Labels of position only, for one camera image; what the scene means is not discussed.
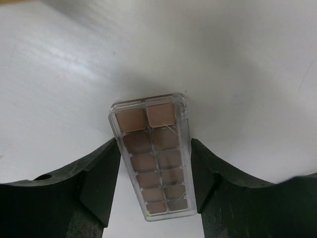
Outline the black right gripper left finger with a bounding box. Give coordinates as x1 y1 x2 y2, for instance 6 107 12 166
0 139 121 238

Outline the long pink eyeshadow palette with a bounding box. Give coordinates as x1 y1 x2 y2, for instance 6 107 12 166
108 93 197 222

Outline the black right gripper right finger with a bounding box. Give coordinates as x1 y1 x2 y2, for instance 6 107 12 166
191 139 317 238

